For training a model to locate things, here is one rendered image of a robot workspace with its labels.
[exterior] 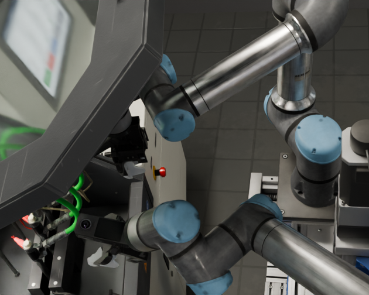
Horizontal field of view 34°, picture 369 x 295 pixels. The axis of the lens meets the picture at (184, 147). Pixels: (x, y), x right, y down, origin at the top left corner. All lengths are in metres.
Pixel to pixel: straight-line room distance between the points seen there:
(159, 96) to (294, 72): 0.40
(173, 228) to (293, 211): 0.69
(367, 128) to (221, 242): 0.34
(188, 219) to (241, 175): 1.99
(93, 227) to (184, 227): 0.23
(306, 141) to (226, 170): 1.56
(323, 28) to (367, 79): 2.21
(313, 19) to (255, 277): 1.69
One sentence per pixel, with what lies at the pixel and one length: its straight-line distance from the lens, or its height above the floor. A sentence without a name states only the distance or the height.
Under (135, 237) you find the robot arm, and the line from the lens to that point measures 1.14.
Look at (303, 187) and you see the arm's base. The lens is 1.66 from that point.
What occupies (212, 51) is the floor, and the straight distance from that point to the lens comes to 3.68.
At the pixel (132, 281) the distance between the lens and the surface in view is 1.74.
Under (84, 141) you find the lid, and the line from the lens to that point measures 0.77.
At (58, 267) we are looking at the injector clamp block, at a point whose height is 0.98.
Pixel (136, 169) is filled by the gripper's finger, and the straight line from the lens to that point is 1.51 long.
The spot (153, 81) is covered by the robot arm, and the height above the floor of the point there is 1.58.
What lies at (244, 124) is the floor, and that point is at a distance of 3.25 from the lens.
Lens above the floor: 2.46
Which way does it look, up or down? 50 degrees down
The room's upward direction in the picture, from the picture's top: 14 degrees counter-clockwise
